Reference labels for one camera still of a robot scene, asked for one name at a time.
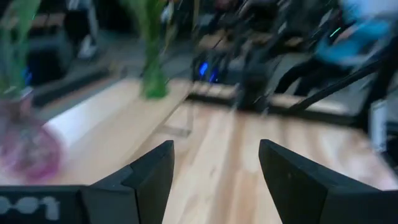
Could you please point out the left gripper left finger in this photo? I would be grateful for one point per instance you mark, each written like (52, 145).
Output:
(124, 199)

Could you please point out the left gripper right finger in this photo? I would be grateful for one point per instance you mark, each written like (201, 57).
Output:
(311, 196)

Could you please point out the purple glass vase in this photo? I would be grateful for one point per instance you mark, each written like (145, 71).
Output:
(28, 146)

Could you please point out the green glass vase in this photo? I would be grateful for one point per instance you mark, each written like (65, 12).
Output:
(154, 81)

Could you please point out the orange artificial flower bunch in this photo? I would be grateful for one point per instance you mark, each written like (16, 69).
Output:
(149, 28)

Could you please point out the wooden shelf with black legs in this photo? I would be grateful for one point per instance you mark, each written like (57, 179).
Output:
(109, 130)

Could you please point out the person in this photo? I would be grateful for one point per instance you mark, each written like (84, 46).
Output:
(351, 46)

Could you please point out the black box with blue lights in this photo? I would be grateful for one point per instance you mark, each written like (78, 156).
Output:
(208, 67)

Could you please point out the black aluminium table frame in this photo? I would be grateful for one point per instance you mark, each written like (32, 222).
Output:
(326, 90)

